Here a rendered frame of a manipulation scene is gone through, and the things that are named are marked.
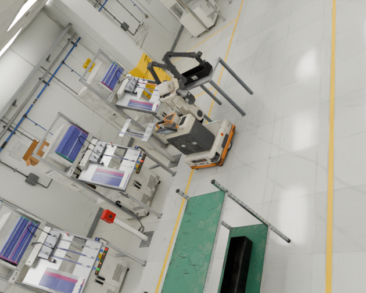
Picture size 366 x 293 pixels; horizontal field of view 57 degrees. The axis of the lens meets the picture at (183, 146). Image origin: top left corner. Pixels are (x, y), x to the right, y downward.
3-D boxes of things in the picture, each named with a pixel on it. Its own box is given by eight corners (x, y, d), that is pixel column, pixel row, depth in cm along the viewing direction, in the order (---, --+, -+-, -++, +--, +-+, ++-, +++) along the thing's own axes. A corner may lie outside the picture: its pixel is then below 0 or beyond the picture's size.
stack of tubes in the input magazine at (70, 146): (88, 134, 499) (73, 124, 487) (73, 162, 471) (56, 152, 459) (84, 136, 508) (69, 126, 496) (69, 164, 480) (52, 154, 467)
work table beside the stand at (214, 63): (245, 115, 489) (208, 79, 452) (211, 125, 542) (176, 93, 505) (253, 92, 509) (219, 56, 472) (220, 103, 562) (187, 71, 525)
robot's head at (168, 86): (168, 92, 436) (165, 81, 435) (158, 96, 452) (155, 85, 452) (176, 90, 445) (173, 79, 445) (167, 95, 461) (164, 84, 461)
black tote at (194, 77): (182, 86, 505) (177, 82, 500) (186, 78, 513) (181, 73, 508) (208, 75, 462) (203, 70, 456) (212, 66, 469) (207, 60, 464)
